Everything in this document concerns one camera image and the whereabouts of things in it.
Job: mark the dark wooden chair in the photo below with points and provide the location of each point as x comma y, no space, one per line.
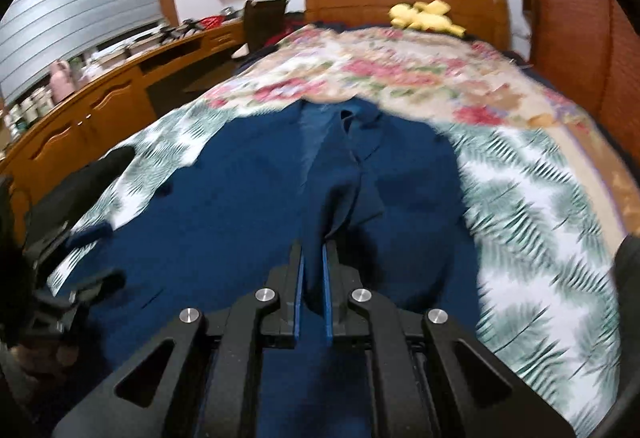
265,26

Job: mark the red basket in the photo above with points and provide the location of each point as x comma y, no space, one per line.
211,22

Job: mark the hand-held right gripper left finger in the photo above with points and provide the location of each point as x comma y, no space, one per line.
298,308

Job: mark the navy blue blazer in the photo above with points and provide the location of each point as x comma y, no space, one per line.
225,218

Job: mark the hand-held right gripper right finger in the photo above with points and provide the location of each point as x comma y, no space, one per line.
327,308

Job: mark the pink vase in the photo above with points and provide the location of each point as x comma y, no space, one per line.
62,83

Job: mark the grey window blind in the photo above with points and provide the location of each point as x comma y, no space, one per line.
75,13

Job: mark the yellow plush toy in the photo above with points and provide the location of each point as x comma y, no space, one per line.
425,17

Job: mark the wooden desk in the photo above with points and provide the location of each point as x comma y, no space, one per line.
90,118

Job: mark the person's left hand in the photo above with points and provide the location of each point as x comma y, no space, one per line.
50,360

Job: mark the wooden louvred wardrobe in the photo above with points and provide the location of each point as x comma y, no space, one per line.
575,8

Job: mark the black garment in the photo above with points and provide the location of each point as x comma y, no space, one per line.
85,188

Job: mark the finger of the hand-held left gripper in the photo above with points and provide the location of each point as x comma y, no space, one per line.
90,234
100,284

